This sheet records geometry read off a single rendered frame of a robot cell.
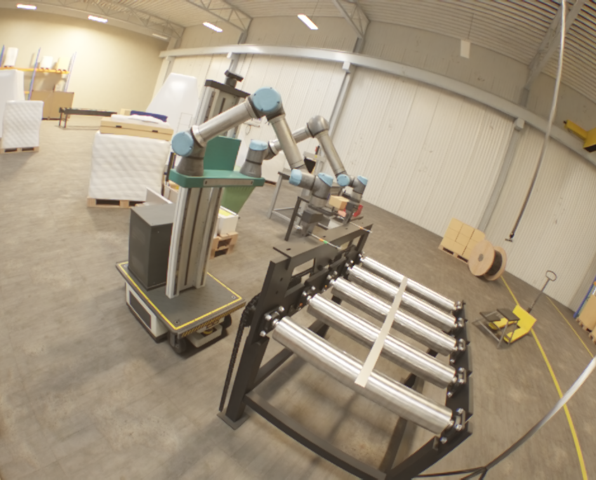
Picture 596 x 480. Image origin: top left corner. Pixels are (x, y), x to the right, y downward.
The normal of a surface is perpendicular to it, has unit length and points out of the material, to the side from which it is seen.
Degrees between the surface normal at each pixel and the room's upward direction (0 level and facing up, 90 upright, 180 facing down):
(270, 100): 85
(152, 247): 90
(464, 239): 90
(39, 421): 0
